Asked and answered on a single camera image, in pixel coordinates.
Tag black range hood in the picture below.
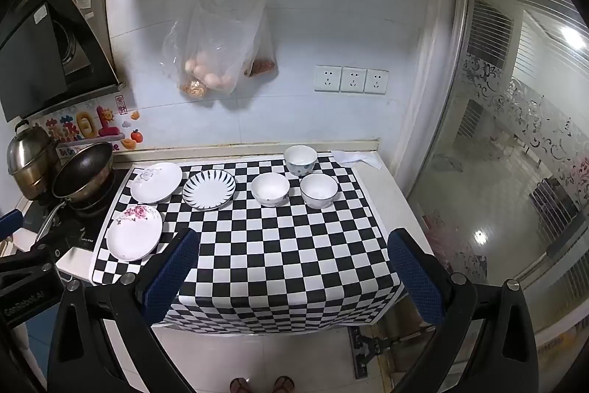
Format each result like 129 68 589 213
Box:
0 0 126 122

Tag white bowl with dark rim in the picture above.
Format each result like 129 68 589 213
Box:
300 173 339 210

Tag colourful wall stickers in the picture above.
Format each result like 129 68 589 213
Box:
34 96 143 152

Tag white bowl with blue dots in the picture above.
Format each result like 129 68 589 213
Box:
283 145 318 177

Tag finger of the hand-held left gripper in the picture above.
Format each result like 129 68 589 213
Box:
0 209 61 283

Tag patterned glass sliding door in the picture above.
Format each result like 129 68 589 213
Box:
405 0 589 329

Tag small clear plastic bag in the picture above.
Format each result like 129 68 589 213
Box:
243 1 279 78

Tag small white bowl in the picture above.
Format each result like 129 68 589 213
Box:
251 172 290 207

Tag black cooktop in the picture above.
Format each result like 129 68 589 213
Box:
18 169 130 258

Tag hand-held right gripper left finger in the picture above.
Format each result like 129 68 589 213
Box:
48 227 201 393

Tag white wall socket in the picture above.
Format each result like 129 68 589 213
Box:
341 67 367 94
364 69 389 94
315 65 342 92

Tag white plate with dark stripes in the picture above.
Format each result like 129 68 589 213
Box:
182 171 237 211

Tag white plate with pink flowers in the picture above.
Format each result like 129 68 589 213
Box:
106 204 163 262

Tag black wok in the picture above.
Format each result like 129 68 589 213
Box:
34 142 115 246

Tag white cloth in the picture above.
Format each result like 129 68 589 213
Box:
330 150 382 170

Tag steel pot with lid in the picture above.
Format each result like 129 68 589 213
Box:
6 121 60 200

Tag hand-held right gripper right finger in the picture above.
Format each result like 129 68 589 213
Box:
387 228 539 393

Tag white plate with grey flower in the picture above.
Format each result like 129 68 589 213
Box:
130 162 184 204

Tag clear plastic bag with eggs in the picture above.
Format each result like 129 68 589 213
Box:
160 0 268 100

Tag black and white checkered tablecloth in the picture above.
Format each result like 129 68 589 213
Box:
89 154 406 336

